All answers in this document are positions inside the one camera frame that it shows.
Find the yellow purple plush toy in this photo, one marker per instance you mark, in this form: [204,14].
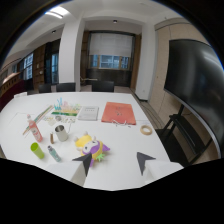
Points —
[91,147]

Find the white booklet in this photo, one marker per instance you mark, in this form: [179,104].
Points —
[88,113]

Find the beige tape roll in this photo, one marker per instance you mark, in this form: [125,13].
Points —
[146,129]

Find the white window blind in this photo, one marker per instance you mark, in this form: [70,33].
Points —
[111,44]

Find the green plastic cup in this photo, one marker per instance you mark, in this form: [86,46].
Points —
[37,150]

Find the large black display screen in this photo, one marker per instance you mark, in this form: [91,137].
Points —
[196,83]

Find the wooden ruler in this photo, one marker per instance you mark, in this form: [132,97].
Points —
[37,119]

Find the green ruler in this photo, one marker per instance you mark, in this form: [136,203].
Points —
[64,113]

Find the black display stand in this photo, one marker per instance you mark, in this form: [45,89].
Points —
[180,136]

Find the black chair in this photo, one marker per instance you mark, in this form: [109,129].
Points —
[65,87]
[103,86]
[44,88]

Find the colourful pen holder set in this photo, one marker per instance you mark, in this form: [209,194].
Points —
[66,107]

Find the small grey bottle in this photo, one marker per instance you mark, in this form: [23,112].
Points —
[53,153]

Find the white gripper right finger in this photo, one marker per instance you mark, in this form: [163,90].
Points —
[146,163]

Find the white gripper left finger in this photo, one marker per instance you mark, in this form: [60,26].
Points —
[81,165]

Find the steel mug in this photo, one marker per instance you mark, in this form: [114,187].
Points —
[61,133]

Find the red spray bottle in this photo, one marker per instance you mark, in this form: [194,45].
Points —
[34,129]

